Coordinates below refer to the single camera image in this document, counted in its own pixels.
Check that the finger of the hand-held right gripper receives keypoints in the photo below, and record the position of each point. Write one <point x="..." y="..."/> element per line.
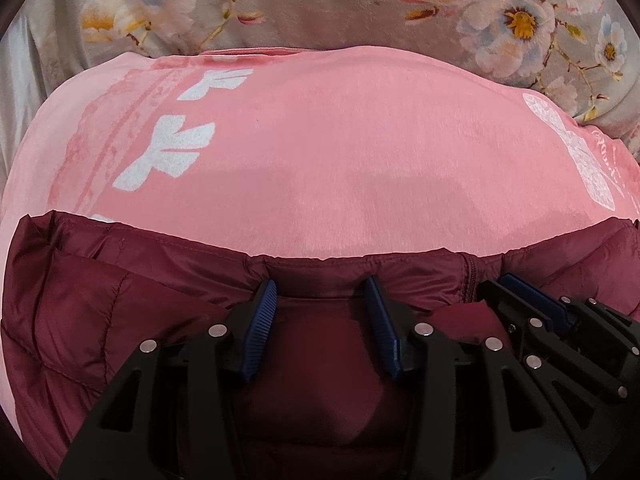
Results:
<point x="535" y="295"/>
<point x="550" y="345"/>

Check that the pink printed blanket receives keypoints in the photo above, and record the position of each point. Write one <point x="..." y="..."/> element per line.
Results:
<point x="340" y="150"/>

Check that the maroon quilted jacket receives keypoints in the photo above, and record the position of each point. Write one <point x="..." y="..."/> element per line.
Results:
<point x="75" y="310"/>

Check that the white satin curtain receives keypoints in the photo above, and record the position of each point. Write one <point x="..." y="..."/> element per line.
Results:
<point x="17" y="90"/>

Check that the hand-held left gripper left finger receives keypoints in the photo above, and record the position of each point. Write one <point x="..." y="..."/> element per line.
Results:
<point x="257" y="325"/>

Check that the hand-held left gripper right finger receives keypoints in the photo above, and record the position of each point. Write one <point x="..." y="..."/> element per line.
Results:
<point x="382" y="325"/>

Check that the grey floral quilt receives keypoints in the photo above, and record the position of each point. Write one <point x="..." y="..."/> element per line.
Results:
<point x="310" y="0"/>

